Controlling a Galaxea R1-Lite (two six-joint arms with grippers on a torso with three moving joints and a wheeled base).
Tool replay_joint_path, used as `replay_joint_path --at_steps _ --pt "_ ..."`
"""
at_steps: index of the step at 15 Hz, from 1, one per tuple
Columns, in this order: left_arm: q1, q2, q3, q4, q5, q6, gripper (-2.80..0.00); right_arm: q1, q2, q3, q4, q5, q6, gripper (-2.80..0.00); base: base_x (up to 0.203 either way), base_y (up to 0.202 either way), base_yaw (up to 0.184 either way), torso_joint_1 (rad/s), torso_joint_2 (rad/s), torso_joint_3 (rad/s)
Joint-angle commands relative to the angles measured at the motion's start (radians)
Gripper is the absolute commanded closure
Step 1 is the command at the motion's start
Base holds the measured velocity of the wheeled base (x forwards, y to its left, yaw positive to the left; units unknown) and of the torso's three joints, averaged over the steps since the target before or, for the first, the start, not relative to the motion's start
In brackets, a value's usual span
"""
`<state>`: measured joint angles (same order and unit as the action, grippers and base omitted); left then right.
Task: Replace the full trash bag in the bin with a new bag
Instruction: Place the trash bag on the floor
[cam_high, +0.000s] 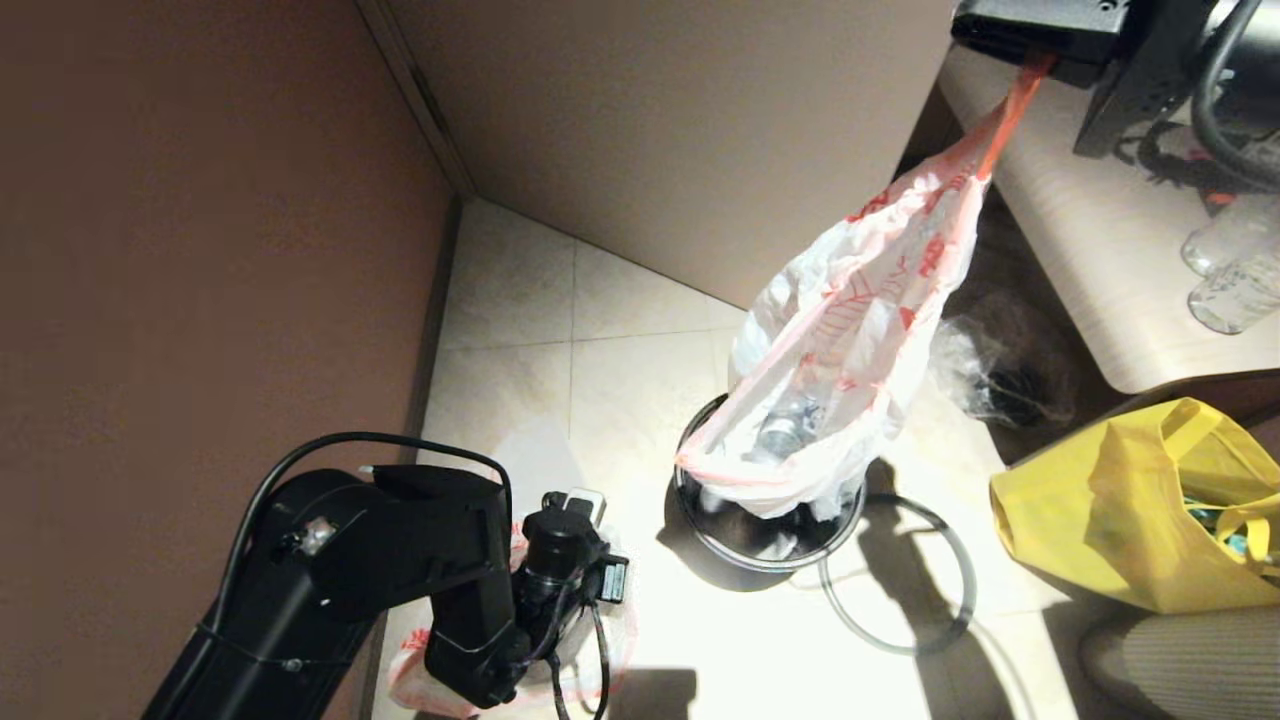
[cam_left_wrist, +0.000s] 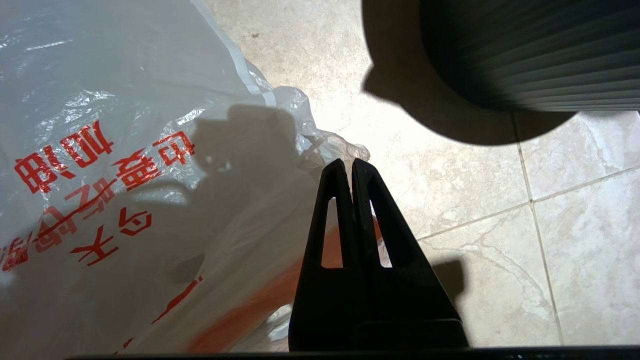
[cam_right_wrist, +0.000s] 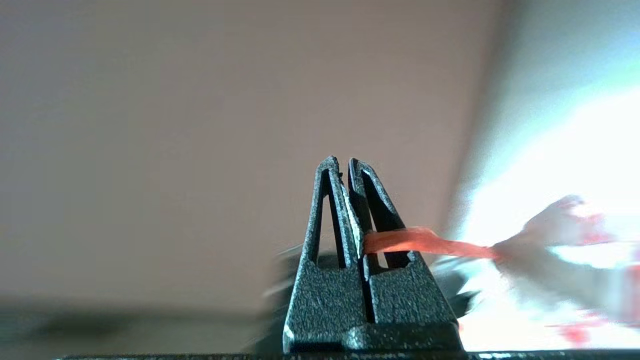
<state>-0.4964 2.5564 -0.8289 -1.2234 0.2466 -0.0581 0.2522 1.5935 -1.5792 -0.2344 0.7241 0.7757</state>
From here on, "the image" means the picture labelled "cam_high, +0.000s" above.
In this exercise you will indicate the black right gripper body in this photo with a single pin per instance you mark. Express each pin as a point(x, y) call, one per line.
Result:
point(1150, 70)

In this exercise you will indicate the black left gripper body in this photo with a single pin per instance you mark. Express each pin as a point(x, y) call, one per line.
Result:
point(560, 605)

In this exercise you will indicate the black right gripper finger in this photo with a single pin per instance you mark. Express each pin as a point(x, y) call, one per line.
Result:
point(1050, 25)

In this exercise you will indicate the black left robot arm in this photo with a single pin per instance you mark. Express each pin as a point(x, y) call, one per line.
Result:
point(350, 580)

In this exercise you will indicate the black trash bin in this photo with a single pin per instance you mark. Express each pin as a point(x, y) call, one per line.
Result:
point(740, 560)

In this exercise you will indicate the clear bag with black contents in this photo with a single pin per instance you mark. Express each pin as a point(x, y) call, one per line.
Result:
point(1000, 385)

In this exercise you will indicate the yellow fabric tote bag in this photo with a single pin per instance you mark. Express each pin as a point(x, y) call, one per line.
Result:
point(1100, 520)

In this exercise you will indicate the black cylindrical wrist motor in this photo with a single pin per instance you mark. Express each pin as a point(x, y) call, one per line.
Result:
point(555, 540)

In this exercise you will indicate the clear plastic bottle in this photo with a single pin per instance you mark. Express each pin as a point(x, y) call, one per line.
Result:
point(1235, 295)
point(1225, 235)
point(1262, 160)

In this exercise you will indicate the light wood grain table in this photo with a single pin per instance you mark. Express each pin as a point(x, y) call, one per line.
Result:
point(1080, 250)

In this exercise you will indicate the clear bottle blue label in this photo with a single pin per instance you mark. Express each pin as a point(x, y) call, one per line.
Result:
point(785, 430)

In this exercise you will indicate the beige door panel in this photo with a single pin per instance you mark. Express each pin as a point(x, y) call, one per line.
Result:
point(680, 150)

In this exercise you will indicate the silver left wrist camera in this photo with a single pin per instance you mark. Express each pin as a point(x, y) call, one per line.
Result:
point(585, 503)

